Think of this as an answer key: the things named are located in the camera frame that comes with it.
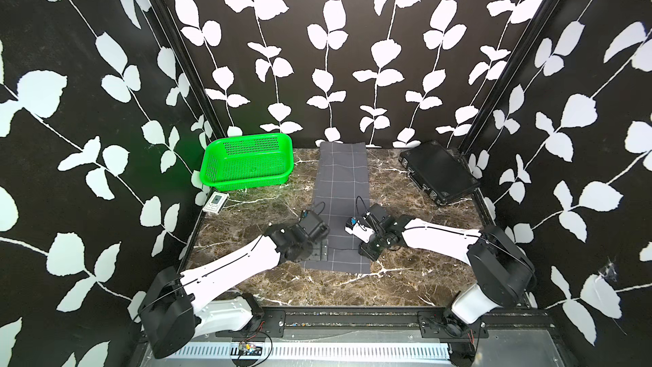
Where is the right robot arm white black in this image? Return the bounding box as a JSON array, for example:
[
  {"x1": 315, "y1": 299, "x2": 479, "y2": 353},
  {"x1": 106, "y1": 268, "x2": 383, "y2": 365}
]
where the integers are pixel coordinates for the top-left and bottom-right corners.
[{"x1": 345, "y1": 204, "x2": 536, "y2": 338}]

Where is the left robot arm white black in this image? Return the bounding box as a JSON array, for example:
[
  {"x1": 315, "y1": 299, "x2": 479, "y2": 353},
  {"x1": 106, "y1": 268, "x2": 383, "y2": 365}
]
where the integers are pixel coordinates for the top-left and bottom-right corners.
[{"x1": 137, "y1": 210, "x2": 329, "y2": 360}]

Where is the dark grey grid pillowcase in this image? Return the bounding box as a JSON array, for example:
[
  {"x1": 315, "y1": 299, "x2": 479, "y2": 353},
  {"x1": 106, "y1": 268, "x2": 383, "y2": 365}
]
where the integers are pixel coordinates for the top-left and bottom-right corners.
[{"x1": 302, "y1": 142, "x2": 371, "y2": 274}]

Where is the green plastic basket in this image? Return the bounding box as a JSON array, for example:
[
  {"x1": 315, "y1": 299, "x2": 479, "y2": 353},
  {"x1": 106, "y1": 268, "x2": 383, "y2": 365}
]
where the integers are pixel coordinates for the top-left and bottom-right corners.
[{"x1": 199, "y1": 134, "x2": 294, "y2": 192}]

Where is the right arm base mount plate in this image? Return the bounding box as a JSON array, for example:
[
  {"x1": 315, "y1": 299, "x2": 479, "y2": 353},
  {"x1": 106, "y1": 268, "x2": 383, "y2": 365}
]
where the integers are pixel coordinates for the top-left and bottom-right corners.
[{"x1": 417, "y1": 309, "x2": 488, "y2": 342}]

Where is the black tablet device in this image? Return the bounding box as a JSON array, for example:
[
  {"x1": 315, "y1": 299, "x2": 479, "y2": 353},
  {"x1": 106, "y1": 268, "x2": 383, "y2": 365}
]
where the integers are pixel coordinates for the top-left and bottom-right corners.
[{"x1": 398, "y1": 141, "x2": 480, "y2": 207}]

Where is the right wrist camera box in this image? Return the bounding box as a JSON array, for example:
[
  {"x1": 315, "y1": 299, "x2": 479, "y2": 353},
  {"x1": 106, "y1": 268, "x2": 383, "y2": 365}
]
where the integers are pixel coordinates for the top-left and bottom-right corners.
[{"x1": 345, "y1": 217, "x2": 375, "y2": 243}]

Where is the small circuit board with wires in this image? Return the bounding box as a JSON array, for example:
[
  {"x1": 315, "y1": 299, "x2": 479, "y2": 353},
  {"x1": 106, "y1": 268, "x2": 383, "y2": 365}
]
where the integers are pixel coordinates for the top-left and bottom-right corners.
[{"x1": 234, "y1": 343, "x2": 264, "y2": 359}]

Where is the white perforated rail strip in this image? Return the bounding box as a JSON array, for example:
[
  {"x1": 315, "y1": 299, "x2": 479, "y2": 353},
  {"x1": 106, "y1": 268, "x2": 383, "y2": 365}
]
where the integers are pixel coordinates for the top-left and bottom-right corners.
[{"x1": 168, "y1": 342, "x2": 450, "y2": 363}]

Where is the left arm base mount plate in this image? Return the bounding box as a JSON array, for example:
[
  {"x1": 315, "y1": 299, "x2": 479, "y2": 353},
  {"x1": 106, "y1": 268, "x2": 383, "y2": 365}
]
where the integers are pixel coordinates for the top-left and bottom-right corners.
[{"x1": 213, "y1": 309, "x2": 286, "y2": 339}]

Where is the small white thermometer display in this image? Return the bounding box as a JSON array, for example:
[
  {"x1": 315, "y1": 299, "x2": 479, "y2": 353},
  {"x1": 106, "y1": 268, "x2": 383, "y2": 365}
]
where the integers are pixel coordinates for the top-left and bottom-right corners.
[{"x1": 202, "y1": 191, "x2": 229, "y2": 214}]

